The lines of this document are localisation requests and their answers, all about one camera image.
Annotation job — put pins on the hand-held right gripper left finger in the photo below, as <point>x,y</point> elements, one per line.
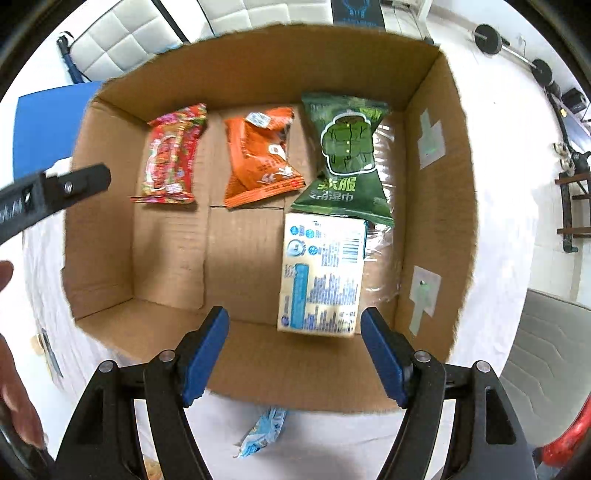
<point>205,355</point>

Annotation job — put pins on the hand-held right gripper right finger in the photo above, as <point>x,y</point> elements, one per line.
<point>385,360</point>

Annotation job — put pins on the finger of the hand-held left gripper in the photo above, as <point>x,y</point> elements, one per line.
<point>55,187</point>

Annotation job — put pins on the white blue milk carton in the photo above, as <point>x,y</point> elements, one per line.
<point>318,286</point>

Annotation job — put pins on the brown cardboard box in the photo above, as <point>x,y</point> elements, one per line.
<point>171,258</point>

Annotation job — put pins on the person's left hand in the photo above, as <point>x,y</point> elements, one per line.
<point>18,406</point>

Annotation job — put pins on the light blue snack packet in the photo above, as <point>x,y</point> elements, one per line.
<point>263,431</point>

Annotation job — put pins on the clear plastic wrap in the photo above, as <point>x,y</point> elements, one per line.
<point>383,258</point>

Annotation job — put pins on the red snack packet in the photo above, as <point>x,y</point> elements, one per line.
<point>168,157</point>

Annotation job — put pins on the white padded chair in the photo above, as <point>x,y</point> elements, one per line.
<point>115,37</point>

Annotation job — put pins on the grey chair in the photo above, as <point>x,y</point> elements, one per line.
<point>549,360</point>

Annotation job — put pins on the orange snack packet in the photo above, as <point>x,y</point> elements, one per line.
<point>258,161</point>

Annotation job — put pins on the green wet wipe packet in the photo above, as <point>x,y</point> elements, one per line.
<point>346,152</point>

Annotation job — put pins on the dark wooden rack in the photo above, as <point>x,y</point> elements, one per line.
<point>570,203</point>

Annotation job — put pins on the white padded cushion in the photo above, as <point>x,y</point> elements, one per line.
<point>263,14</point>

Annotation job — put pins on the small black box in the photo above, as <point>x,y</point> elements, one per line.
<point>574,99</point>

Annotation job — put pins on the black barbell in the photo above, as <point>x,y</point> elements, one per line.
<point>489,39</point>

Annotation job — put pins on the black poster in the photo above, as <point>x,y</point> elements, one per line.
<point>358,11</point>

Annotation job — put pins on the black and blue chair frame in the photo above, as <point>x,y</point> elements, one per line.
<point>69,57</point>

